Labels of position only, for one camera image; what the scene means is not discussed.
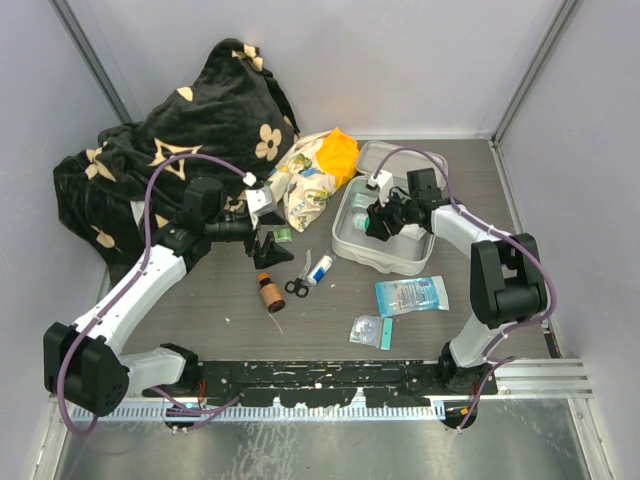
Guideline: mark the white gauze pad packet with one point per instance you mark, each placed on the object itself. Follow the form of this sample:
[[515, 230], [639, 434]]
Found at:
[[413, 232]]

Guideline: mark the aluminium frame rail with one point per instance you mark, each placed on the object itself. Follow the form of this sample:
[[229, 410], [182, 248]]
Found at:
[[544, 379]]

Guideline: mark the small green sachet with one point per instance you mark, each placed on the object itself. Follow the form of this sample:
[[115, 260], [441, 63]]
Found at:
[[283, 235]]

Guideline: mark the light blue wipes pouch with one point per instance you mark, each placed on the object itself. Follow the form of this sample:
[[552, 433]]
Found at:
[[411, 295]]

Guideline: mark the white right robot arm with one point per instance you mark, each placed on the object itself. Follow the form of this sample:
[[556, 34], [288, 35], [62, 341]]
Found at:
[[506, 286]]

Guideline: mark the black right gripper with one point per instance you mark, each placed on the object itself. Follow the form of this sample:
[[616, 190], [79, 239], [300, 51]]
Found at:
[[378, 215]]

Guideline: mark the brown glass medicine bottle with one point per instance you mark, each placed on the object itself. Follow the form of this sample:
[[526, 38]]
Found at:
[[270, 293]]

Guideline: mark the small bag with teal header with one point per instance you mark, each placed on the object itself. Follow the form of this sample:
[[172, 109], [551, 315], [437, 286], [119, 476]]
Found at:
[[372, 331]]

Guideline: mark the bagged white blue bandage roll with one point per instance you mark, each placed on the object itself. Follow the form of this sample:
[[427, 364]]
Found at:
[[318, 272]]

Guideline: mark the bagged teal plaster strips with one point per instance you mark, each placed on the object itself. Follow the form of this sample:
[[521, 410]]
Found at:
[[360, 201]]

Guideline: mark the yellow cloth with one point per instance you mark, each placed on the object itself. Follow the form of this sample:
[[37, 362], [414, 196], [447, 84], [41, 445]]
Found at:
[[337, 157]]

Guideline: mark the grey medicine kit case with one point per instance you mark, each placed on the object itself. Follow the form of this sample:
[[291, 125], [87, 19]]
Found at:
[[405, 253]]

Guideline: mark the black floral fleece blanket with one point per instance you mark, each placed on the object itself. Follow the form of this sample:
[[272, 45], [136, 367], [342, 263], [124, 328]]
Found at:
[[234, 110]]

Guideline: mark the white slotted cable duct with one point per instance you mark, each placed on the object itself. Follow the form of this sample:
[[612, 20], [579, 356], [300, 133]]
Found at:
[[356, 411]]

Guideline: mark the white bottle green label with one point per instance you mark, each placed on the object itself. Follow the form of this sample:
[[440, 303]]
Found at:
[[360, 221]]

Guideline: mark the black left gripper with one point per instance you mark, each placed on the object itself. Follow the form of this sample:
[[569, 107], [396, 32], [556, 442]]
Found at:
[[270, 252]]

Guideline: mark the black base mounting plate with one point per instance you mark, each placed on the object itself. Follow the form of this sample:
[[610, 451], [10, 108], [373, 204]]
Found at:
[[384, 383]]

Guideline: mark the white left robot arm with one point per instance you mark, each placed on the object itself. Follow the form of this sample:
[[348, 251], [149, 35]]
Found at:
[[84, 362]]

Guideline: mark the black handled scissors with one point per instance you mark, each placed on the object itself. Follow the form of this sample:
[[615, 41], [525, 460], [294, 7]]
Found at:
[[298, 286]]

